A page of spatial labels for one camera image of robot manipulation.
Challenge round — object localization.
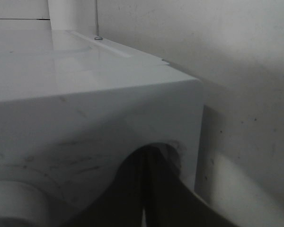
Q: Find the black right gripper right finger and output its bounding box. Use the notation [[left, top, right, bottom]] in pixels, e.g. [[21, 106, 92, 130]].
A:
[[145, 146, 235, 227]]

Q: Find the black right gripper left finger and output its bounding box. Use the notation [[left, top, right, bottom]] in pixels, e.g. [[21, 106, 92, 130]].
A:
[[62, 147, 146, 227]]

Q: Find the lower white timer knob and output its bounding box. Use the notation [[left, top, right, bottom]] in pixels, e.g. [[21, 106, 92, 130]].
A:
[[0, 181, 62, 227]]

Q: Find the white microwave oven body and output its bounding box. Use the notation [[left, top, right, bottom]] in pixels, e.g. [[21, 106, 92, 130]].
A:
[[0, 28, 204, 221]]

